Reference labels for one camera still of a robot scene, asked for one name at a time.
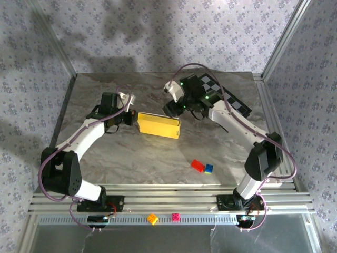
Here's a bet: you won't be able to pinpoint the aluminium frame post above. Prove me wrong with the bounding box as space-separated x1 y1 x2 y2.
27 0 78 76
261 0 313 77

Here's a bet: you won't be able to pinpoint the black circuit board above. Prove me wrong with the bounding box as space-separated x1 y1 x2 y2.
87 215 109 229
236 215 256 228

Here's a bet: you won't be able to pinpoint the grey slotted cable duct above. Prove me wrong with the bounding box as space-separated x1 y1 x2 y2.
39 213 239 225

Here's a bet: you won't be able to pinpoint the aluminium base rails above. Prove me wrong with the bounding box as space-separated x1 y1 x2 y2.
28 183 316 215

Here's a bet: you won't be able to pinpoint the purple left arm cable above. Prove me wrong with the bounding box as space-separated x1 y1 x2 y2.
38 84 132 234

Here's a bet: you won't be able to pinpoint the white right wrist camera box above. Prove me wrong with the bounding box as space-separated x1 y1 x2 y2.
163 80 185 103

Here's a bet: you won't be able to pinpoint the black left circuit board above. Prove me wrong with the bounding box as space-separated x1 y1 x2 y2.
87 215 109 229

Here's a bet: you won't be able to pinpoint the black right circuit board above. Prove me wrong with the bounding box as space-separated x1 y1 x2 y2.
236 215 256 228

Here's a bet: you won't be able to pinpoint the aluminium side rail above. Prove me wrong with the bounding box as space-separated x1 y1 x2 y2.
252 73 302 190
39 73 77 190

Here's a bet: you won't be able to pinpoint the white yellow paper box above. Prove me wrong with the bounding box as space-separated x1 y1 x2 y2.
137 112 182 140

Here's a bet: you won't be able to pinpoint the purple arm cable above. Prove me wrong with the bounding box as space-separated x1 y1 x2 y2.
171 62 298 232
38 84 132 234

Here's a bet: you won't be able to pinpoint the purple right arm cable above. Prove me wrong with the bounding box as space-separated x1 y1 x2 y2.
171 62 298 232

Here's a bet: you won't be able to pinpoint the red toy brick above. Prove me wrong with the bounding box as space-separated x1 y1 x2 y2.
191 159 205 173

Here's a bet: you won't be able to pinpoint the black white chessboard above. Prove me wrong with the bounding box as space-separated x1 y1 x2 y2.
197 73 253 119

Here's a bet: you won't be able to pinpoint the glossy metal panel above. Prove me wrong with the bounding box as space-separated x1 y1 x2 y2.
19 213 321 253

